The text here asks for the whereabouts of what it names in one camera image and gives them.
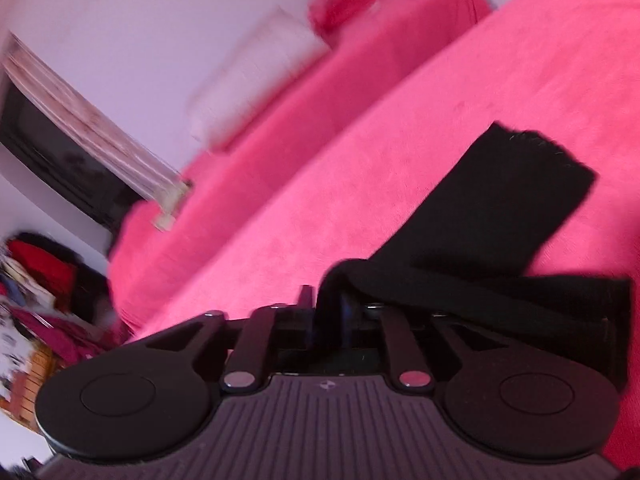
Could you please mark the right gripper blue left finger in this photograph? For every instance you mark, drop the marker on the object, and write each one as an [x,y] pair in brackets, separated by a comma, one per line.
[249,339]

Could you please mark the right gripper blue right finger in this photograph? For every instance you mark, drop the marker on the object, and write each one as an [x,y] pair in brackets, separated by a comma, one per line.
[407,368]

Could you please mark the black pants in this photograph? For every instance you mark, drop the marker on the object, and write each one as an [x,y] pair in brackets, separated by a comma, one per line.
[465,251]

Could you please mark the pink bed far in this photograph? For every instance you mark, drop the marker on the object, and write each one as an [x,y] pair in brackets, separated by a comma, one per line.
[374,52]

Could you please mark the beige cloth on bed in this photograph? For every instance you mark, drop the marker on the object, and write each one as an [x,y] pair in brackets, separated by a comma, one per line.
[171,200]

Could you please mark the hanging clothes rack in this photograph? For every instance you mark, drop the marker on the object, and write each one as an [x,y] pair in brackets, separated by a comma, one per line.
[52,296]

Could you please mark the wooden shelf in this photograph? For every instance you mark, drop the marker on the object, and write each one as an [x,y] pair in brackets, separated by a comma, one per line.
[19,403]

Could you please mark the pink floral curtain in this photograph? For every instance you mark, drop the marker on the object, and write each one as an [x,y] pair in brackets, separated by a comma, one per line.
[84,123]

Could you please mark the pale pink pillow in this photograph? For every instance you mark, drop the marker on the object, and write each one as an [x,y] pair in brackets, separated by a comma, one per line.
[273,56]

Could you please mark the pink bed blanket near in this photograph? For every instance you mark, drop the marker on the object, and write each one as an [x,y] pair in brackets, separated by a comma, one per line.
[566,68]

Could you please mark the dark window frame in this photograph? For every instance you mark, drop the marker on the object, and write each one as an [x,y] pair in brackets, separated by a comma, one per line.
[62,164]

